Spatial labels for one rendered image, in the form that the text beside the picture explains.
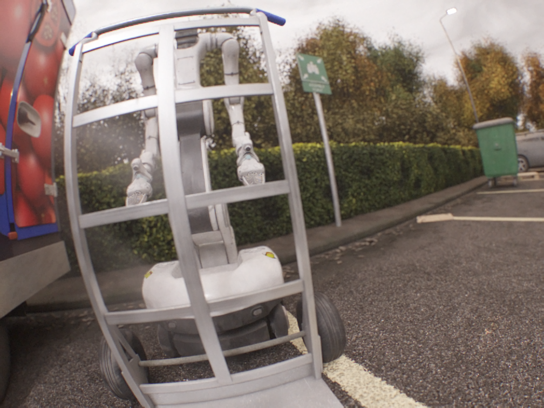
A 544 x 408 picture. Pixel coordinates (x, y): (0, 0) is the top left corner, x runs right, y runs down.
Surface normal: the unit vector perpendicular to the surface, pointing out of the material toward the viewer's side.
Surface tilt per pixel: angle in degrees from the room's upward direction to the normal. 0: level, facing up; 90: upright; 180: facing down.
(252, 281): 57
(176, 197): 90
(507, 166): 94
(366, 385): 0
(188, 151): 70
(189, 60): 96
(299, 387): 0
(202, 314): 90
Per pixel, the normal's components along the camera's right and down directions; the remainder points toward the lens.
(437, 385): -0.15, -0.99
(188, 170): 0.13, -0.32
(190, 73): 0.21, 0.12
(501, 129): -0.86, 0.23
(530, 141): -0.84, -0.42
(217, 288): 0.15, -0.58
